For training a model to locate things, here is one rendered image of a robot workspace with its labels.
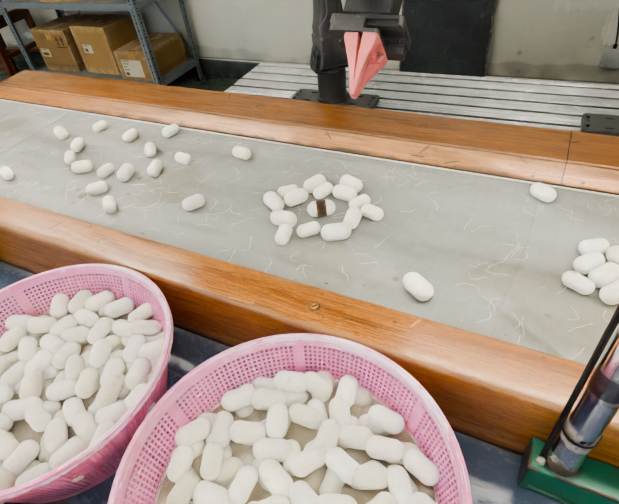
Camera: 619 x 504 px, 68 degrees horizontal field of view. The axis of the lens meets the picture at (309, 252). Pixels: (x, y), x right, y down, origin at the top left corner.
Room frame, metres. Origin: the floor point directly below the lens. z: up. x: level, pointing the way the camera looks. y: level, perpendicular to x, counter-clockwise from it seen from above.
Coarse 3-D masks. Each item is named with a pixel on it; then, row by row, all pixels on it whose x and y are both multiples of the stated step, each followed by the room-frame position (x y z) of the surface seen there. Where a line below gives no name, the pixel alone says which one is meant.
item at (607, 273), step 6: (606, 264) 0.32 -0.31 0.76; (612, 264) 0.32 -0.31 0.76; (594, 270) 0.32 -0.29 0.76; (600, 270) 0.31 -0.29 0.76; (606, 270) 0.31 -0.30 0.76; (612, 270) 0.31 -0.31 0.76; (618, 270) 0.31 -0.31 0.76; (588, 276) 0.31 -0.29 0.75; (594, 276) 0.31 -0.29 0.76; (600, 276) 0.31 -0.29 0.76; (606, 276) 0.30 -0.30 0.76; (612, 276) 0.31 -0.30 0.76; (618, 276) 0.31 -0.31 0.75; (594, 282) 0.31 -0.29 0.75; (600, 282) 0.30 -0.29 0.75; (606, 282) 0.30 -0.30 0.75
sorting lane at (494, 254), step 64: (0, 128) 0.93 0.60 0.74; (128, 128) 0.85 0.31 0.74; (0, 192) 0.67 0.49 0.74; (64, 192) 0.64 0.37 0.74; (128, 192) 0.62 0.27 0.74; (192, 192) 0.59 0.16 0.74; (256, 192) 0.57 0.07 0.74; (384, 192) 0.53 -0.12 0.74; (448, 192) 0.51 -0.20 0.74; (512, 192) 0.49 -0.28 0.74; (576, 192) 0.47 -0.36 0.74; (256, 256) 0.43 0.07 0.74; (320, 256) 0.41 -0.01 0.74; (384, 256) 0.40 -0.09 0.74; (448, 256) 0.38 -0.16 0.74; (512, 256) 0.37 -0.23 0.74; (576, 256) 0.36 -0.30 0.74; (448, 320) 0.29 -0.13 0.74; (512, 320) 0.28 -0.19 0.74; (576, 320) 0.27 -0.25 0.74
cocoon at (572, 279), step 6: (564, 276) 0.32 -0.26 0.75; (570, 276) 0.31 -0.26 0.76; (576, 276) 0.31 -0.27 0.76; (582, 276) 0.31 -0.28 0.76; (564, 282) 0.31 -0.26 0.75; (570, 282) 0.31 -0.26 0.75; (576, 282) 0.31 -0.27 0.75; (582, 282) 0.30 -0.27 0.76; (588, 282) 0.30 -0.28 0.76; (576, 288) 0.30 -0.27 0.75; (582, 288) 0.30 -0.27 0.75; (588, 288) 0.30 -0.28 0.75; (594, 288) 0.30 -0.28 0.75; (582, 294) 0.30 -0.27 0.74; (588, 294) 0.30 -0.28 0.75
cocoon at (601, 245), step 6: (588, 240) 0.36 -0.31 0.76; (594, 240) 0.36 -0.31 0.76; (600, 240) 0.36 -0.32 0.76; (606, 240) 0.36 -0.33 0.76; (582, 246) 0.36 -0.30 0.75; (588, 246) 0.35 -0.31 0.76; (594, 246) 0.35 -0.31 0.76; (600, 246) 0.35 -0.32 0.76; (606, 246) 0.35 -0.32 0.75; (582, 252) 0.35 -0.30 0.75; (588, 252) 0.35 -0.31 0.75; (600, 252) 0.35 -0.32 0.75
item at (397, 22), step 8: (344, 16) 0.66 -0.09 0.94; (352, 16) 0.65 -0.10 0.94; (360, 16) 0.65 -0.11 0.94; (368, 16) 0.64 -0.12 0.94; (376, 16) 0.64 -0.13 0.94; (384, 16) 0.63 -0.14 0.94; (392, 16) 0.63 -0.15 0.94; (400, 16) 0.62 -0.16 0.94; (368, 24) 0.64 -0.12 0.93; (376, 24) 0.64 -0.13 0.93; (384, 24) 0.63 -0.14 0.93; (392, 24) 0.63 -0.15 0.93; (400, 24) 0.62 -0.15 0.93; (384, 32) 0.65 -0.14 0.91; (392, 32) 0.64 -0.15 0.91; (400, 32) 0.62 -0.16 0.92; (408, 32) 0.64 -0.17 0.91; (408, 40) 0.64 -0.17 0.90; (344, 48) 0.70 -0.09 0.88; (408, 48) 0.64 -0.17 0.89
